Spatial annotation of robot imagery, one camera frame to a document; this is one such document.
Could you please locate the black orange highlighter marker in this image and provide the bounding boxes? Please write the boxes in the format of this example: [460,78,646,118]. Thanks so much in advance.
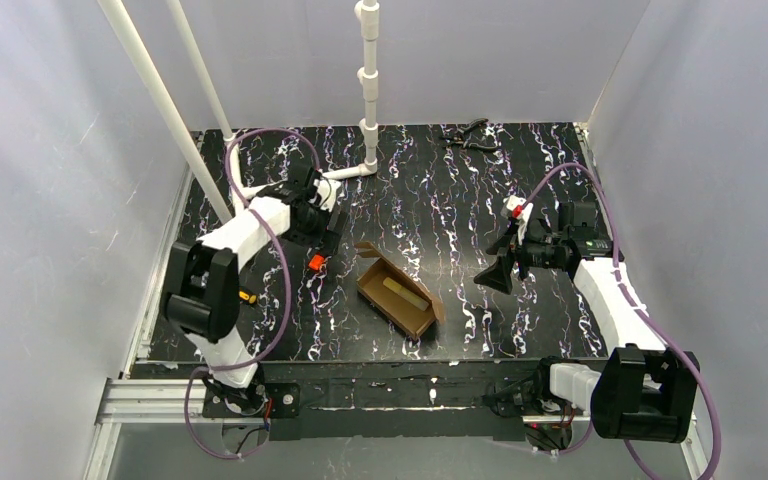
[308,252,329,272]

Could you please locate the brown cardboard paper box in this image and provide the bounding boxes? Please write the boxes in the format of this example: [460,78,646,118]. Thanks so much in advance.
[355,241,446,340]

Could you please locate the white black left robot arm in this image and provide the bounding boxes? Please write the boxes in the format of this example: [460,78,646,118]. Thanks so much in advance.
[160,168,348,389]

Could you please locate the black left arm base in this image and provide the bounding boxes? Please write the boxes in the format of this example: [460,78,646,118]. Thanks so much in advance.
[201,378,301,420]

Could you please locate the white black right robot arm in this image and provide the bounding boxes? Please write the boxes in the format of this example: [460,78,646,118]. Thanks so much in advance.
[474,195,698,443]

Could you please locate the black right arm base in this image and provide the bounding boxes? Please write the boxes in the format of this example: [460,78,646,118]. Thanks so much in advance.
[480,373,592,456]

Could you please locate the yellow black screwdriver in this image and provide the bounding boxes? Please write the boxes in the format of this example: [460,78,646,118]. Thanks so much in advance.
[238,290,258,305]

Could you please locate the black pliers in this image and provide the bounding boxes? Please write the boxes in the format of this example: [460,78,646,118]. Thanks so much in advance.
[439,118,500,153]

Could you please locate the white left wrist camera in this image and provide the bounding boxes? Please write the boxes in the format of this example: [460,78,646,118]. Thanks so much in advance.
[313,178,342,212]

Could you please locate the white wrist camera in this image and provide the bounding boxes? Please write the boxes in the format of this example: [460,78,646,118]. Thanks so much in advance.
[313,178,342,212]
[502,195,534,243]

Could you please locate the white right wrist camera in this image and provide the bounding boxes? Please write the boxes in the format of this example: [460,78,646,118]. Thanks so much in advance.
[502,195,534,243]

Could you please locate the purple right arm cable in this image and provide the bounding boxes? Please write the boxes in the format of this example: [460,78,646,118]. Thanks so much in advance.
[523,162,723,480]

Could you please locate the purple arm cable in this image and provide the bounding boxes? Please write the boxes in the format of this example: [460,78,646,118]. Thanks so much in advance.
[183,127,322,462]
[523,162,723,480]

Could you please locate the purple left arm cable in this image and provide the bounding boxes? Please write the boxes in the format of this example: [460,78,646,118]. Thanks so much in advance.
[183,127,322,462]

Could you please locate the aluminium rail frame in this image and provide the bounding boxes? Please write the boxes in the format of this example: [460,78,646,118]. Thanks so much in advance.
[82,165,710,480]

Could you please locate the white PVC pipe frame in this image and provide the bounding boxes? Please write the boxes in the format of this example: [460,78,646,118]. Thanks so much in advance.
[98,1,380,223]

